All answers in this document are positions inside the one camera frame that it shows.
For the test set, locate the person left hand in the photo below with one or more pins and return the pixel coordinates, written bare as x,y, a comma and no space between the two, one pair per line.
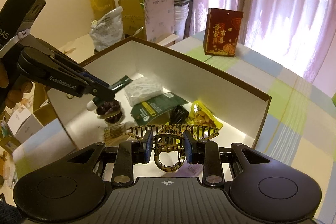
16,94

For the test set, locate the pale pink cardboard sheet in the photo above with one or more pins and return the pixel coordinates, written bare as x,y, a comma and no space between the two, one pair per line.
159,19

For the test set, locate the checkered tablecloth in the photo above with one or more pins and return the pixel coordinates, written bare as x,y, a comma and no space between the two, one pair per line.
299,129

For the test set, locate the clear floss pick bag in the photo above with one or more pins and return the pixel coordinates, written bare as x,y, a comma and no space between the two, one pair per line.
142,89

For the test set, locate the dark green snack pouch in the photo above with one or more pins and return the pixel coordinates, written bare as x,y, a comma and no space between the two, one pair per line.
156,110

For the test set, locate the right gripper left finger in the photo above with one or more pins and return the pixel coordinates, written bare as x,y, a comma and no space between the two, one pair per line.
129,153

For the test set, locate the white carved wood rack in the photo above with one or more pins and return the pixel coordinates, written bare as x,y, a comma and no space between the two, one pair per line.
133,16

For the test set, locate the brown hair scrunchie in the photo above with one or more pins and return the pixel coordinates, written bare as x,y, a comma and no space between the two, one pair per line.
110,112

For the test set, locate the red gift paper bag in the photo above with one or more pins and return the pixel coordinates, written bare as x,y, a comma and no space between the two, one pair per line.
222,32

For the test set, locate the brown cardboard storage box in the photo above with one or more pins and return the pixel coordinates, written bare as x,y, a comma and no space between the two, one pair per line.
241,107

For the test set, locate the silver foil bag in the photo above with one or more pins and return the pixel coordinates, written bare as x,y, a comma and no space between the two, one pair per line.
108,30

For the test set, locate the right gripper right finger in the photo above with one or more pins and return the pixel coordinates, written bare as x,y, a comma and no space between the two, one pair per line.
207,153

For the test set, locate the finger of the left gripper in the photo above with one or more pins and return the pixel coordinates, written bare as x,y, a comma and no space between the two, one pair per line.
101,92
95,79

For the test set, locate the yellow snack packet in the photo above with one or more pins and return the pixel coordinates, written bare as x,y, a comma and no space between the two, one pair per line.
199,115

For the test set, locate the tiger stripe hair claw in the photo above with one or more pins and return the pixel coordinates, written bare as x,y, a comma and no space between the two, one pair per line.
180,138

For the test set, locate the cotton swab packet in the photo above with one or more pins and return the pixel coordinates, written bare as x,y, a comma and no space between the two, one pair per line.
115,134

